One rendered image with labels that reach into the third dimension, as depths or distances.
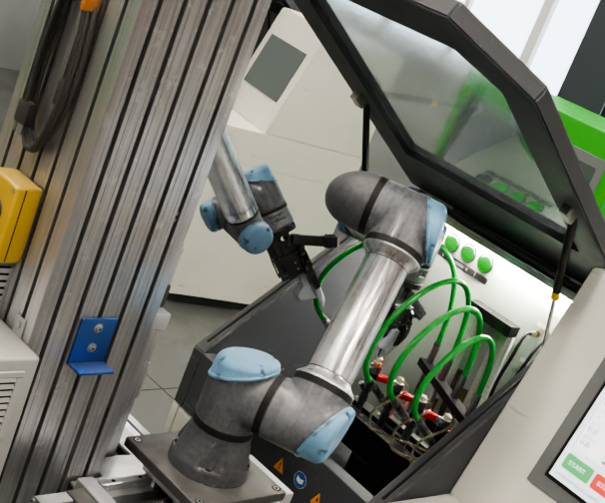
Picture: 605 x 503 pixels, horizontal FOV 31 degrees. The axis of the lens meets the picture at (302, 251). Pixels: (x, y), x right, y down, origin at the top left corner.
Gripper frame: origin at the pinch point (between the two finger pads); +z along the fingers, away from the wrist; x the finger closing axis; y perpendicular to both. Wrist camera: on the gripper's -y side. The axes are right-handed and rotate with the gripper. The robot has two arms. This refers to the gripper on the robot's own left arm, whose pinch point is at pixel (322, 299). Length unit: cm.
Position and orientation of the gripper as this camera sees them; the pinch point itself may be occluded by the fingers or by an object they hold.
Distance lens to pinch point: 259.7
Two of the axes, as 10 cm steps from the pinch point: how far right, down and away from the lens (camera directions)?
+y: -9.0, 4.2, -1.0
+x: 1.6, 1.1, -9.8
